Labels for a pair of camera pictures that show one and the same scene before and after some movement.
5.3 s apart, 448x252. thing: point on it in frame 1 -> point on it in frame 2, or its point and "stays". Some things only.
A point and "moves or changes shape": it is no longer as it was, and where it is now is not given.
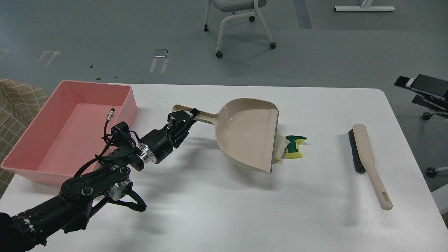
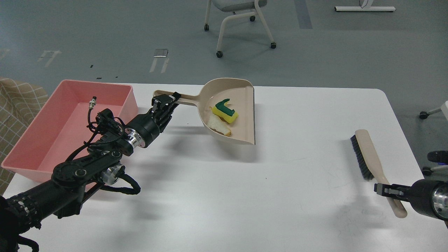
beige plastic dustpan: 247,128 -> 226,108
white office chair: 227,5 stays
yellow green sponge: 293,151 -> 222,109
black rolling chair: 432,92 -> 440,158
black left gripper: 158,143 -> 143,130
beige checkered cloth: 21,104 stays
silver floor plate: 159,53 stays
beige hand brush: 363,161 moves or changes shape
